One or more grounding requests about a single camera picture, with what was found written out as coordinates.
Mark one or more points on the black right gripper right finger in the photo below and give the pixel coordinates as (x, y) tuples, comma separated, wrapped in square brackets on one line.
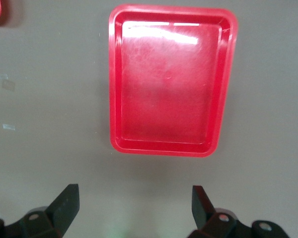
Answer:
[(203, 210)]

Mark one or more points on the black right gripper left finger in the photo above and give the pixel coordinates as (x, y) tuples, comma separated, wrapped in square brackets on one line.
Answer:
[(62, 210)]

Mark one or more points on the clear tape strip marker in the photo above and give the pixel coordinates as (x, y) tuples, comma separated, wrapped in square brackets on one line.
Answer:
[(1, 76), (9, 127)]

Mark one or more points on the brown square tape marker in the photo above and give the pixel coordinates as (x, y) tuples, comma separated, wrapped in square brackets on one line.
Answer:
[(9, 85)]

